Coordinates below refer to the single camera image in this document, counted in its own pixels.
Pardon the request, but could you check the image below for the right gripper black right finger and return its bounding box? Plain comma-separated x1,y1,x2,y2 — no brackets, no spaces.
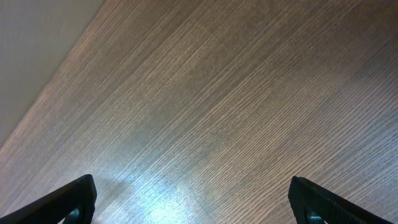
288,176,391,224

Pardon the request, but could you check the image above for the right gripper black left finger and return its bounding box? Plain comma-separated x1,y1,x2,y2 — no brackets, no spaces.
1,174,97,224

